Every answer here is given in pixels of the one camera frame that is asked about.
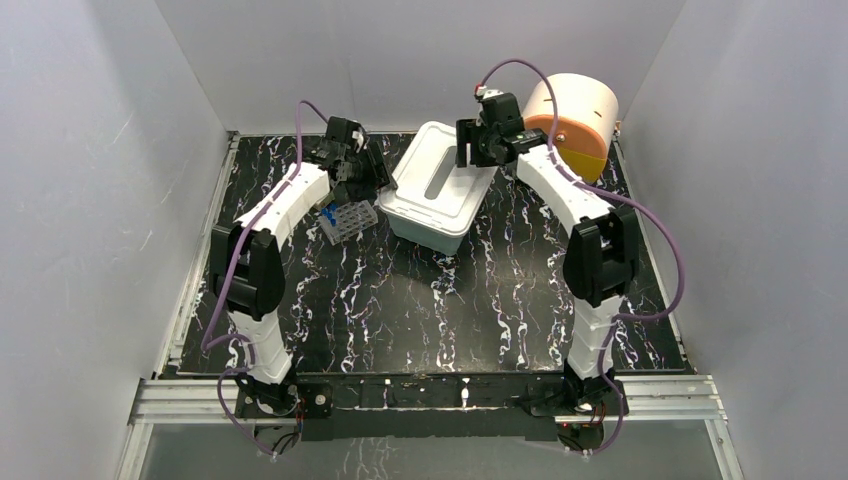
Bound light teal plastic bin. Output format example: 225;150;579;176
382;207;475;256

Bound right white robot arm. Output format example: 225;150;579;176
456;86;639;414

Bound round orange yellow drawer cabinet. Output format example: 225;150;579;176
522;73;619;184

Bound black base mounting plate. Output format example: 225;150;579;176
291;374;607;444

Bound white bin lid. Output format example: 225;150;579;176
377;121;498;218

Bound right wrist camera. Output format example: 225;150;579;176
474;84;504;103

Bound aluminium frame rail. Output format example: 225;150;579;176
115;375;744;479

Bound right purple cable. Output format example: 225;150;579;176
478;58;686;457

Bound clear test tube rack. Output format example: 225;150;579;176
318;200;378;246

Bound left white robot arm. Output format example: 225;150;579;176
201;116;395;416

